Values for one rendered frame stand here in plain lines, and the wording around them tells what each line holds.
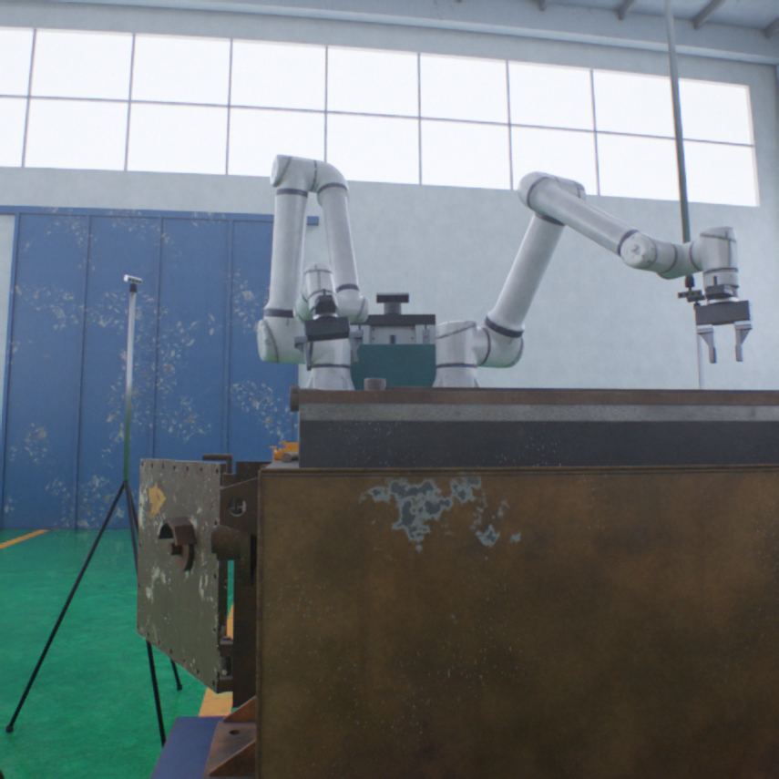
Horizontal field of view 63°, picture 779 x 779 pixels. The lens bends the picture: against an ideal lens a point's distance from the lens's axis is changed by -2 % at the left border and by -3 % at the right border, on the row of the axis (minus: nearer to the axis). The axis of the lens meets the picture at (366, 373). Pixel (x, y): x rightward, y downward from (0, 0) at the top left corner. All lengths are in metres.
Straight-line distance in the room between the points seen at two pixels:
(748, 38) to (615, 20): 2.70
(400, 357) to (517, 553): 1.51
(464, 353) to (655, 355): 9.85
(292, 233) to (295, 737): 1.70
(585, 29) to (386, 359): 11.26
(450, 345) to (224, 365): 8.04
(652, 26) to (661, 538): 13.12
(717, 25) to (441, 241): 6.85
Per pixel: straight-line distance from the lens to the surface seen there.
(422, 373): 2.50
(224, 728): 1.61
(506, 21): 12.84
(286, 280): 2.34
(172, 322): 10.43
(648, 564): 1.20
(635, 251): 1.86
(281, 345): 2.31
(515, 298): 2.42
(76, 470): 10.55
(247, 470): 1.59
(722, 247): 1.91
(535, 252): 2.38
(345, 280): 2.16
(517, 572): 1.11
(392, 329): 2.61
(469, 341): 2.39
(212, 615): 1.75
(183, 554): 1.86
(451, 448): 1.13
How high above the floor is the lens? 1.27
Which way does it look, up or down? 6 degrees up
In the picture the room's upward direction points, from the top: straight up
